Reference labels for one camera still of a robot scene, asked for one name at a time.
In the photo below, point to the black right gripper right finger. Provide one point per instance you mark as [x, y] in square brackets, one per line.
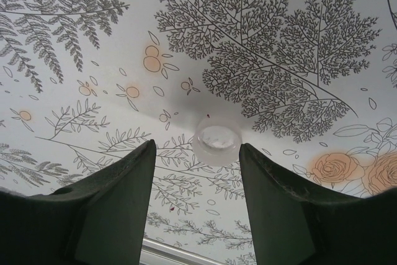
[310, 224]

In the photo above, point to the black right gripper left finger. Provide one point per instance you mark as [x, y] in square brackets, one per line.
[77, 221]

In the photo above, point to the aluminium front frame rail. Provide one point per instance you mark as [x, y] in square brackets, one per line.
[173, 252]

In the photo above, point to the floral printed table mat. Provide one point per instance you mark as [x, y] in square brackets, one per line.
[93, 60]

